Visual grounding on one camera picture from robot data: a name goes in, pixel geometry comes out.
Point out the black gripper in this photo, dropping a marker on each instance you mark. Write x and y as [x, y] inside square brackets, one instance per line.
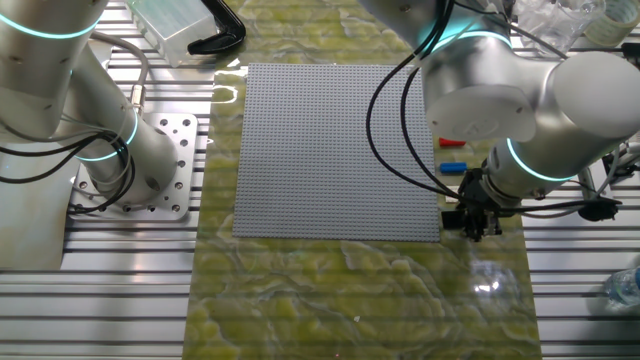
[475, 197]

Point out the black Lego plate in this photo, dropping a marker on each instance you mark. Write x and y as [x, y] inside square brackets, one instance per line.
[451, 220]

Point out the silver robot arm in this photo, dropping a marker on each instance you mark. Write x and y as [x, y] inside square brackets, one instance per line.
[500, 90]

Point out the long blue Lego brick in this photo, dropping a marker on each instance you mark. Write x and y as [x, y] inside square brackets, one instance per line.
[452, 168]

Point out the long red Lego brick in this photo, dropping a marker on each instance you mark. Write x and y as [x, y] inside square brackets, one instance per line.
[450, 142]

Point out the grey Lego baseplate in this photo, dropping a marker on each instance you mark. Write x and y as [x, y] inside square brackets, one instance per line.
[310, 165]

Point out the clear water bottle blue cap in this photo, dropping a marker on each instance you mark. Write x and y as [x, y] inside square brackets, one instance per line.
[625, 287]

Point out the green marble pattern mat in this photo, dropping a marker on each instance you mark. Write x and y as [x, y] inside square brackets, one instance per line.
[325, 300]

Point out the clear plastic cup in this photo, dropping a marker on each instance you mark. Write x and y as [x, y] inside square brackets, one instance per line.
[560, 22]

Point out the clear tape roll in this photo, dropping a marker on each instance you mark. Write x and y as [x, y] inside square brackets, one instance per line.
[615, 25]

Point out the black C-clamp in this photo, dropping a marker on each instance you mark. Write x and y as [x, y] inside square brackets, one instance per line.
[225, 35]

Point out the translucent plastic container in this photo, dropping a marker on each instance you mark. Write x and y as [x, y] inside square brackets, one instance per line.
[175, 27]

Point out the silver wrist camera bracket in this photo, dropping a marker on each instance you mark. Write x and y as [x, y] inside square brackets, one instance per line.
[589, 182]

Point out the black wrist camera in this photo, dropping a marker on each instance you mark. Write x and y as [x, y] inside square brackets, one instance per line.
[599, 209]

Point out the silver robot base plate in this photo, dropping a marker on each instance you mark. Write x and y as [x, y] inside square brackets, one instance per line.
[175, 150]

